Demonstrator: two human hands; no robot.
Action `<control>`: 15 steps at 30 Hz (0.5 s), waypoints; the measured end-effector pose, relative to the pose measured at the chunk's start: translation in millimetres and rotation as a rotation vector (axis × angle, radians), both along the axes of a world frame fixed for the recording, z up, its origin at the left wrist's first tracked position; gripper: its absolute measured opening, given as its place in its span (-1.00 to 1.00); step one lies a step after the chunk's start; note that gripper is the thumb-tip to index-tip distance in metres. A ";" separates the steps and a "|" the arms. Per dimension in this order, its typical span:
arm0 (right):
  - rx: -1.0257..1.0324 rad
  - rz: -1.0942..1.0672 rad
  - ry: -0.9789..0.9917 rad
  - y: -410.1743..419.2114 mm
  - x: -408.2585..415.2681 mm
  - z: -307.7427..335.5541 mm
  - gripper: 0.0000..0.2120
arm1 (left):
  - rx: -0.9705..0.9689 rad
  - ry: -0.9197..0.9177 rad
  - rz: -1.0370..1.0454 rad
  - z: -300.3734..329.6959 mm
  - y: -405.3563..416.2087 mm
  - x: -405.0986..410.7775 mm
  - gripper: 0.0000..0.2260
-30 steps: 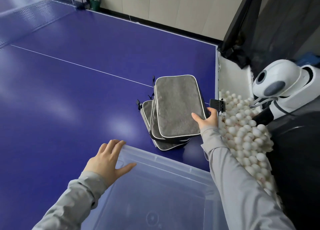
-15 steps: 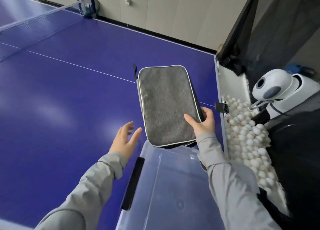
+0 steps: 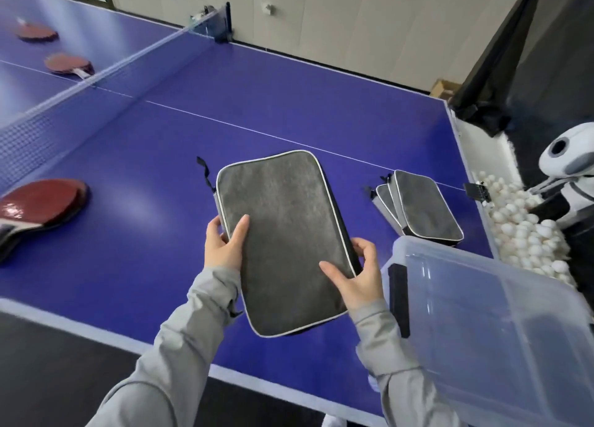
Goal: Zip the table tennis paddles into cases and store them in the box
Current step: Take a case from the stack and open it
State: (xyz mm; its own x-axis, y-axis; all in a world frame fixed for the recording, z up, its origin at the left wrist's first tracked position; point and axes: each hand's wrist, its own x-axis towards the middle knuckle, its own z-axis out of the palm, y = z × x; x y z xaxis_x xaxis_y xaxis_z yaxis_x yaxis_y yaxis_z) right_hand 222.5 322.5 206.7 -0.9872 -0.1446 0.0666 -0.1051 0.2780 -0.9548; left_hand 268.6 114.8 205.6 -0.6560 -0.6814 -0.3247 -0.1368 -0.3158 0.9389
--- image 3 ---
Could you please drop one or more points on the person's left hand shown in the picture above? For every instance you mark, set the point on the person's left hand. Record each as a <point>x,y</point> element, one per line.
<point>218,251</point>

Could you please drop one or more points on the person's right hand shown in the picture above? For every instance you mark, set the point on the person's right hand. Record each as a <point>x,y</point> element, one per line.
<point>364,285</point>

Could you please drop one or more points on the person's right thumb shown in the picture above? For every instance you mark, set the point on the person's right thumb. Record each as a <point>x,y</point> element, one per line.
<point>335,274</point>

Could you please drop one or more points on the person's left thumb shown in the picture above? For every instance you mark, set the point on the person's left thumb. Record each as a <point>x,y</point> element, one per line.
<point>239,234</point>

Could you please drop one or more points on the large gray paddle case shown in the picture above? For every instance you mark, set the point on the large gray paddle case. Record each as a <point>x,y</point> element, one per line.
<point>287,241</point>

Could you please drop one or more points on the person's left forearm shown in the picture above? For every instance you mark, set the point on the person's left forearm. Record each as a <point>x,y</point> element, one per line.
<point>176,348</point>

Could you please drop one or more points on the person's right forearm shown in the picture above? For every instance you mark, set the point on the person's right forearm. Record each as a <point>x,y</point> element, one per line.
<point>394,371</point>

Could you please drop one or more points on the black clip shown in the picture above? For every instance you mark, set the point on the black clip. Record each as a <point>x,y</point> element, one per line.
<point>478,192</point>

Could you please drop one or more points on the clear plastic storage bin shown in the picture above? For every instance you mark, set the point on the clear plastic storage bin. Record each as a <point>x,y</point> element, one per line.
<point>492,329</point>

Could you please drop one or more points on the pile of white balls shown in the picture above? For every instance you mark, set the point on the pile of white balls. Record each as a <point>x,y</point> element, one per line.
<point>524,231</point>

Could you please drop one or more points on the white ball catch tray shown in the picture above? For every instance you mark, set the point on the white ball catch tray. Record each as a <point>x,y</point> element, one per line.
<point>487,153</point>

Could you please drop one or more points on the red table tennis paddle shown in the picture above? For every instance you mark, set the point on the red table tennis paddle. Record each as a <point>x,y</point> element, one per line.
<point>67,63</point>
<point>36,32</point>
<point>37,206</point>

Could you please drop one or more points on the table tennis net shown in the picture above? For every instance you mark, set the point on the table tennis net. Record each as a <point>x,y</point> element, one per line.
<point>93,88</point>

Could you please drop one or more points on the cardboard box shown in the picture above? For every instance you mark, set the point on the cardboard box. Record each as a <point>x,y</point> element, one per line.
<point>444,89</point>

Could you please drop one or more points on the white ball launcher machine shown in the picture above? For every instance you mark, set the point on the white ball launcher machine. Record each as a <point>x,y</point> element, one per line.
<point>568,171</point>

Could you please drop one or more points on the black curtain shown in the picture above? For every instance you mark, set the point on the black curtain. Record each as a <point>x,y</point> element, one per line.
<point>501,69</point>

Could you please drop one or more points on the black net post clamp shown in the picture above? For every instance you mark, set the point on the black net post clamp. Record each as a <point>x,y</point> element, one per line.
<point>216,23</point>

